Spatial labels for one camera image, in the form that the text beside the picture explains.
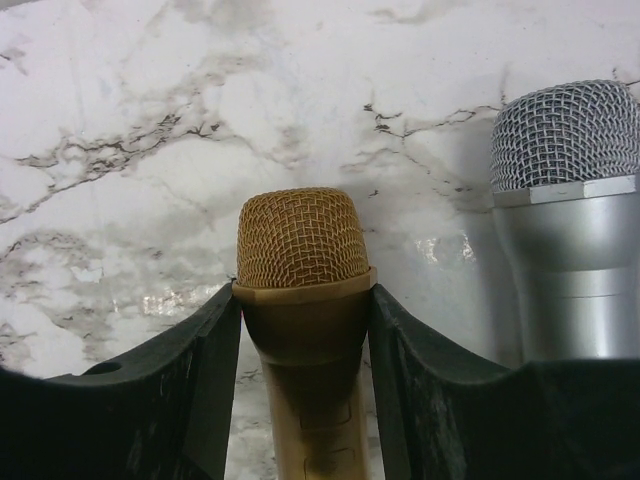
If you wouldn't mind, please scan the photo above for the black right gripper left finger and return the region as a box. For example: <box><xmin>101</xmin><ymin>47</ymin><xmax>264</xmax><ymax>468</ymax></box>
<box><xmin>1</xmin><ymin>286</ymin><xmax>241</xmax><ymax>479</ymax></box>

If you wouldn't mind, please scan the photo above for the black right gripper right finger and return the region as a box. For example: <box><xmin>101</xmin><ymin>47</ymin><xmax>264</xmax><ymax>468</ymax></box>
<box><xmin>369</xmin><ymin>286</ymin><xmax>639</xmax><ymax>479</ymax></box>

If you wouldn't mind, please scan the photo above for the gold microphone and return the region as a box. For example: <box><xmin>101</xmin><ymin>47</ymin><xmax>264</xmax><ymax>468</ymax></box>
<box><xmin>232</xmin><ymin>187</ymin><xmax>377</xmax><ymax>479</ymax></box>

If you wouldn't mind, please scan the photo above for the silver mesh-head microphone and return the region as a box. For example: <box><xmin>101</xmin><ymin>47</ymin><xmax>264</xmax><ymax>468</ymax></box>
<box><xmin>490</xmin><ymin>80</ymin><xmax>639</xmax><ymax>360</ymax></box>

